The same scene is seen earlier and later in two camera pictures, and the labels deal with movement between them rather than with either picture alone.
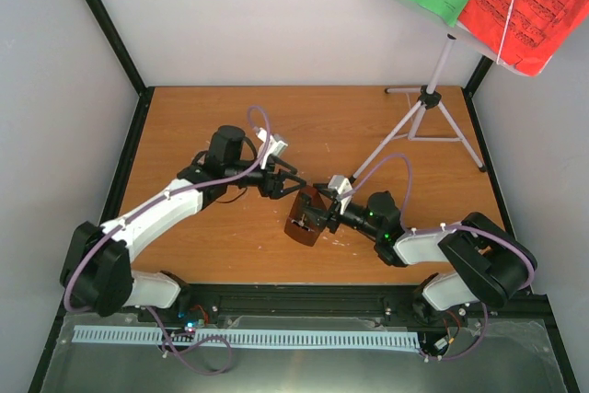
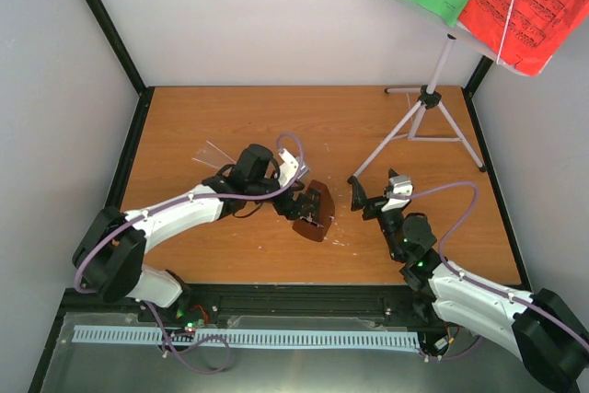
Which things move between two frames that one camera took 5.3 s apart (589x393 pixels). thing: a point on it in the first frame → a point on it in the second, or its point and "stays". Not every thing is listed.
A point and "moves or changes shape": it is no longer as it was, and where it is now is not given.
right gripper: x=324 y=215 → x=360 y=199
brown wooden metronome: x=299 y=225 moves or changes shape
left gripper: x=267 y=189 → x=293 y=212
